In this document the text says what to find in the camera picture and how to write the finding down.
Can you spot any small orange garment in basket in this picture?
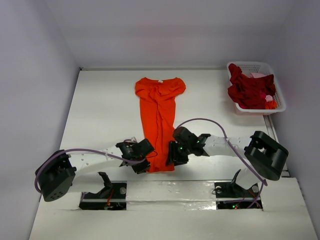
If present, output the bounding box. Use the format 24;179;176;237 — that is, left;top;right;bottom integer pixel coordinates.
265;100;278;110

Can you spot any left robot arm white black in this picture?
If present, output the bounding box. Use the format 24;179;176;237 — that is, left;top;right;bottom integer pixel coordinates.
34;137;155;202

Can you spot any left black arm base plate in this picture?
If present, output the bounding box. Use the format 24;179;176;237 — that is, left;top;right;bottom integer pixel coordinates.
78;181;127;211

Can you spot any white plastic basket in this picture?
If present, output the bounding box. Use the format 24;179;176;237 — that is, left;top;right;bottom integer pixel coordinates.
226;61;286;116

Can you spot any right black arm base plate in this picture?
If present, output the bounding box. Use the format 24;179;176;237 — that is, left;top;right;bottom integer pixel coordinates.
211;181;263;210

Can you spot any dark red t shirt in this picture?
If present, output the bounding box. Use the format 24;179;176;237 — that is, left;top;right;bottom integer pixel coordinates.
227;63;276;110

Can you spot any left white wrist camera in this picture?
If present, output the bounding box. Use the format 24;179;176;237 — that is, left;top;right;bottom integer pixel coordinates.
124;137;138;143

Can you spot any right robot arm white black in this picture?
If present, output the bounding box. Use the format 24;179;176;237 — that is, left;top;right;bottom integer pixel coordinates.
166;126;289;196

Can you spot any orange t shirt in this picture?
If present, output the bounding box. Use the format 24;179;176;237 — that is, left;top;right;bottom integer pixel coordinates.
135;77;186;173

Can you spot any pink garment in basket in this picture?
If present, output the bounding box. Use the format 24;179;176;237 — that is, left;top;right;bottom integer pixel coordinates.
249;72;265;79

